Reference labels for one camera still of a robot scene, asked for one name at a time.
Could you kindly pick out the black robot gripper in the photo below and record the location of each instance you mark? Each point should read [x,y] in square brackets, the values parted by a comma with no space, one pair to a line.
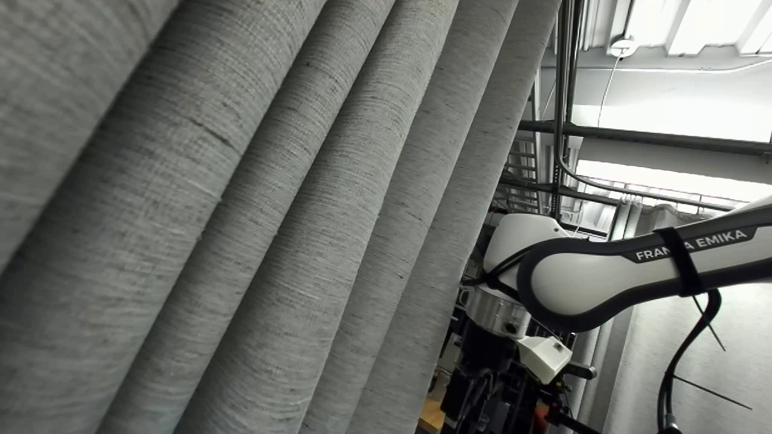
[488,390]

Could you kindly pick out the grey woven fabric curtain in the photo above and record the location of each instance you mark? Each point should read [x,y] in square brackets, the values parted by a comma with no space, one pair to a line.
[244,216]

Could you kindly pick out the white Franka Emika robot arm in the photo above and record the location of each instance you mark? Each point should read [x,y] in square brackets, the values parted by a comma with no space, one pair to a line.
[567,284]

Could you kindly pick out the white ceiling smoke detector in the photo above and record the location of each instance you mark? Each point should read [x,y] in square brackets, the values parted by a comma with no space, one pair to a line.
[620,46]

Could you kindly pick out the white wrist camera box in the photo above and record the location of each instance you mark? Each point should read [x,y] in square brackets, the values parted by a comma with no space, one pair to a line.
[543,359]

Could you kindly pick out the dark overhead pipe rail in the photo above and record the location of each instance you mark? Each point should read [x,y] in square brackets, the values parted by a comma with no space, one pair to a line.
[684,119]

